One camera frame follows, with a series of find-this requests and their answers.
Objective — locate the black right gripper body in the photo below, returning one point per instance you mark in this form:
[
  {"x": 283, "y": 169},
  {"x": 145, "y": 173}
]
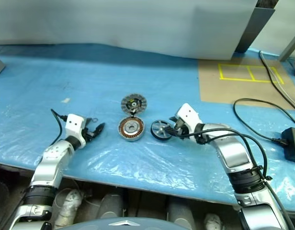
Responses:
[{"x": 181, "y": 128}]

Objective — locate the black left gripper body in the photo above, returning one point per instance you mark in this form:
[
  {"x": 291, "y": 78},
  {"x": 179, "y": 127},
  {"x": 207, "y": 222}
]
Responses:
[{"x": 88, "y": 130}]

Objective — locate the black spoked rotor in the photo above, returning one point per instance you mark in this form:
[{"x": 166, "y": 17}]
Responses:
[{"x": 162, "y": 139}]

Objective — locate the grey motor housing copper windings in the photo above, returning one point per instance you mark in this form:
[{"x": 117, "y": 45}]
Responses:
[{"x": 131, "y": 128}]

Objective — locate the grey hinged motor lid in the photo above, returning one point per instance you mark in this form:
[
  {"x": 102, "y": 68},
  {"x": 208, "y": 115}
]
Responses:
[{"x": 128, "y": 103}]

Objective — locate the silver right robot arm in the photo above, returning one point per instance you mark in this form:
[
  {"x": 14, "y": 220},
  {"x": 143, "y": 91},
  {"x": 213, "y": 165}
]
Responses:
[{"x": 233, "y": 153}]

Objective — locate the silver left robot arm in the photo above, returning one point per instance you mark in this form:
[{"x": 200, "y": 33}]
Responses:
[{"x": 51, "y": 167}]

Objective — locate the white tape scrap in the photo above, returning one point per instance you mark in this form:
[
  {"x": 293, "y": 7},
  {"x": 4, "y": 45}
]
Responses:
[{"x": 65, "y": 100}]

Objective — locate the brown cardboard sheet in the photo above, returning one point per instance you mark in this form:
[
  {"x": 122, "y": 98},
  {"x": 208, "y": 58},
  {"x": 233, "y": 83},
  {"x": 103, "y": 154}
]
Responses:
[{"x": 209, "y": 91}]

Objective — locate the yellow tape rectangle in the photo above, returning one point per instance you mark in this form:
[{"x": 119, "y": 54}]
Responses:
[{"x": 220, "y": 71}]

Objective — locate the grey rounded cylinder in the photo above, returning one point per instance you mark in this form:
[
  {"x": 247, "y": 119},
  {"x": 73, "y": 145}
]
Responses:
[
  {"x": 181, "y": 213},
  {"x": 111, "y": 206}
]

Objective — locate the whitish scuffed rounded shape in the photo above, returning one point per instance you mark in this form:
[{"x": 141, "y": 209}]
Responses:
[
  {"x": 212, "y": 222},
  {"x": 68, "y": 206}
]

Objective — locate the grey robot torso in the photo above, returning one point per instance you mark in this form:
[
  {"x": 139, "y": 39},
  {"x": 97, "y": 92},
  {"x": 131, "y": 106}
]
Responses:
[{"x": 123, "y": 224}]

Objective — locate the white backdrop panel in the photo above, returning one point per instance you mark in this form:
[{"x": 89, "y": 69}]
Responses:
[{"x": 114, "y": 21}]

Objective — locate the black power adapter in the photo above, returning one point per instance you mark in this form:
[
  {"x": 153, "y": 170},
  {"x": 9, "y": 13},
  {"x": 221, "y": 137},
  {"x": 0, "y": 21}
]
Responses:
[{"x": 293, "y": 143}]

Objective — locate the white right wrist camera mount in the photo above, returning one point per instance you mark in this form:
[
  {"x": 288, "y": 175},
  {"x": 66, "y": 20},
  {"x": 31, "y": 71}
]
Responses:
[{"x": 189, "y": 115}]

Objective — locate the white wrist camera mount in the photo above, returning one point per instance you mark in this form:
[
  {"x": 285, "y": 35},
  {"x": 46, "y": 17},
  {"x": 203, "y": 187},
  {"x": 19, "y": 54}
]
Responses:
[
  {"x": 189, "y": 115},
  {"x": 74, "y": 124}
]

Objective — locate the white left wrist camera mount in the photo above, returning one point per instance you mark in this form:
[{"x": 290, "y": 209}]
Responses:
[{"x": 74, "y": 124}]

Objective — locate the dark grey post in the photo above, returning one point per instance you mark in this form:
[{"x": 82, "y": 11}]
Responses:
[{"x": 253, "y": 31}]

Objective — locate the aluminium profile post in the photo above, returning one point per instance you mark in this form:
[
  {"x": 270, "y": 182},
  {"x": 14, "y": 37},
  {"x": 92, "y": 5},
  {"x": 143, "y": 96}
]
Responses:
[{"x": 291, "y": 45}]

